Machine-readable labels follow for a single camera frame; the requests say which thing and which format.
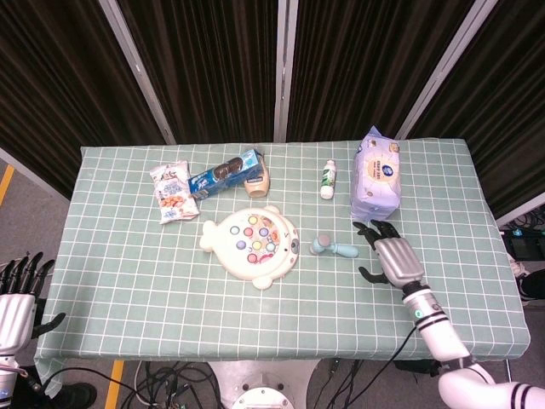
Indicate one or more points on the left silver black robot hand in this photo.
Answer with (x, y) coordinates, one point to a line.
(17, 315)

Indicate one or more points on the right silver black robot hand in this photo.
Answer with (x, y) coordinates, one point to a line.
(398, 260)

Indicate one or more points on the blue toy hammer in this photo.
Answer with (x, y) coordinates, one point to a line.
(338, 249)

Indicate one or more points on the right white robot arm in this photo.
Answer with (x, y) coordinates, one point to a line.
(443, 336)

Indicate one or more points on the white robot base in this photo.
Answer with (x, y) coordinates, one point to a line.
(264, 394)

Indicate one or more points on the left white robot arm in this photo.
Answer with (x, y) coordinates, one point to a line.
(6, 379)

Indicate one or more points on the white whack-a-mole toy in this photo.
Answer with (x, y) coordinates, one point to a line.
(238, 260)

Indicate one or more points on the purple wet wipes pack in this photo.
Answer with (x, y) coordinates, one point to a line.
(376, 179)

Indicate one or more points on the white green milk bottle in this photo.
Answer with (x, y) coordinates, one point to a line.
(328, 181)

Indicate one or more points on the black electronics box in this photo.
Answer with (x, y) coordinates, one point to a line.
(521, 245)

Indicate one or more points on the green checkered tablecloth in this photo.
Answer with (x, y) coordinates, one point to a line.
(170, 319)

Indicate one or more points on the beige plastic container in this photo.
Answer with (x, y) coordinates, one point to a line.
(256, 187)

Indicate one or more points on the dark pleated curtain panel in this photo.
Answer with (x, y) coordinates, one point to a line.
(51, 93)
(506, 106)
(362, 64)
(204, 64)

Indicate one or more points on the blue cookie box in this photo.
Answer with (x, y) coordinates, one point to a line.
(225, 174)

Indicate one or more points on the white snack bag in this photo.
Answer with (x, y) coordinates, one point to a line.
(174, 196)

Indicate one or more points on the aluminium frame rail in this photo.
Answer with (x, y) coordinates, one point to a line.
(521, 215)

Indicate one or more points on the aluminium frame post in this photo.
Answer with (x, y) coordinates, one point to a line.
(283, 72)
(443, 72)
(140, 72)

